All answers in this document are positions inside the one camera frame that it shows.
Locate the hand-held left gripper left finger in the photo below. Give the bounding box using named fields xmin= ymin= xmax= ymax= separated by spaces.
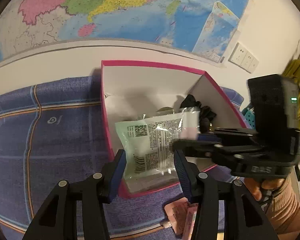
xmin=22 ymin=149 xmax=127 ymax=240

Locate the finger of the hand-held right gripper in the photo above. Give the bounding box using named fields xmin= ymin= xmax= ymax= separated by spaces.
xmin=172 ymin=139 xmax=262 ymax=159
xmin=197 ymin=127 xmax=257 ymax=144

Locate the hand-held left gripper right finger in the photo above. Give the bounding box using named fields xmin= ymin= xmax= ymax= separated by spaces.
xmin=174 ymin=150 xmax=279 ymax=240

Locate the black scrunchie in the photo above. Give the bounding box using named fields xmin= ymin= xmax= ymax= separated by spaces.
xmin=179 ymin=94 xmax=217 ymax=133

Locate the green white printed packet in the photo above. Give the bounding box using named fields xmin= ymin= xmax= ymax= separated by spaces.
xmin=114 ymin=107 xmax=201 ymax=180

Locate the pink cardboard box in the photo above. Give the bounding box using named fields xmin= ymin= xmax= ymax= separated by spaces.
xmin=101 ymin=60 xmax=251 ymax=199

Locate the person's right forearm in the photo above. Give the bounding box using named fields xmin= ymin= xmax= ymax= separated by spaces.
xmin=265 ymin=176 xmax=300 ymax=236

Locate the person's right hand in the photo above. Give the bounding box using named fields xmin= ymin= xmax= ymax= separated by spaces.
xmin=245 ymin=177 xmax=288 ymax=201

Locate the teal perforated plastic rack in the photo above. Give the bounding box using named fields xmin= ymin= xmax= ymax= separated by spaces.
xmin=241 ymin=107 xmax=257 ymax=130

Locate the blue plaid blanket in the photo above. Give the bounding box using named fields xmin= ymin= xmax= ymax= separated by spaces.
xmin=0 ymin=76 xmax=245 ymax=238

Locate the white wall switch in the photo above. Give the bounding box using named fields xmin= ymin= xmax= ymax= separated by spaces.
xmin=249 ymin=58 xmax=260 ymax=73

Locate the white wall socket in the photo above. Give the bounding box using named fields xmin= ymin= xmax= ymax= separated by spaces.
xmin=241 ymin=51 xmax=255 ymax=70
xmin=228 ymin=42 xmax=247 ymax=65

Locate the striped cable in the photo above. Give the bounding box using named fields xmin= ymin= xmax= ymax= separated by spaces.
xmin=260 ymin=189 xmax=276 ymax=212

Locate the colourful wall map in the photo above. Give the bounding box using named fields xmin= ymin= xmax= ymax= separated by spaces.
xmin=0 ymin=0 xmax=257 ymax=67

